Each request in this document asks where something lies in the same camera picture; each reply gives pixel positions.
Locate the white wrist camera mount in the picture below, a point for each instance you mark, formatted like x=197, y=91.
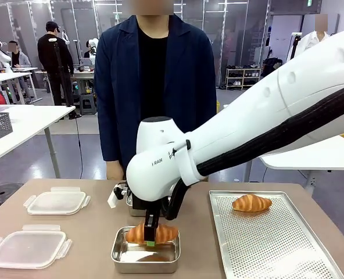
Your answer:
x=114, y=197

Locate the white desk with curved edge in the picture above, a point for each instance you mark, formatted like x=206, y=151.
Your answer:
x=314, y=154

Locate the grey plastic stool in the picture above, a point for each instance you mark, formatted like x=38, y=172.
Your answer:
x=87, y=104

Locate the white side table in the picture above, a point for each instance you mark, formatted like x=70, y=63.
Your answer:
x=23, y=128

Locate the person's right hand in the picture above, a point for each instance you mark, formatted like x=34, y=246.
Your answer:
x=114, y=171

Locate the clear plastic clip lid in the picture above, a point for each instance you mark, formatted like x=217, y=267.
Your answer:
x=58, y=202
x=26, y=250

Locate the person in white shirt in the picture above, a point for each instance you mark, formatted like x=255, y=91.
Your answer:
x=308, y=40

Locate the golden brown croissant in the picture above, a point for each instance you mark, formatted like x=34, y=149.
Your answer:
x=166, y=232
x=251, y=202

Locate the perforated metal baking tray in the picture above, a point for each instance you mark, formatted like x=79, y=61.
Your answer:
x=270, y=244

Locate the seated person in grey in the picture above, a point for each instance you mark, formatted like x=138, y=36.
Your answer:
x=19, y=59

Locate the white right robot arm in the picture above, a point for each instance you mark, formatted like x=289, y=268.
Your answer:
x=247, y=122

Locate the person in navy jacket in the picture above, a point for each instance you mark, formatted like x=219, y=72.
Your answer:
x=119, y=87

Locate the man in black clothes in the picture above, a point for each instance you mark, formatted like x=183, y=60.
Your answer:
x=57, y=64

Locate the black tripod stand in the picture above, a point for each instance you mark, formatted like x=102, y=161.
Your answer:
x=62, y=75

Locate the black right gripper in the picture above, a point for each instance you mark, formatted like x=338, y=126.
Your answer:
x=138, y=204

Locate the wooden shoe rack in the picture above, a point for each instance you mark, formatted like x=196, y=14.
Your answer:
x=243, y=77

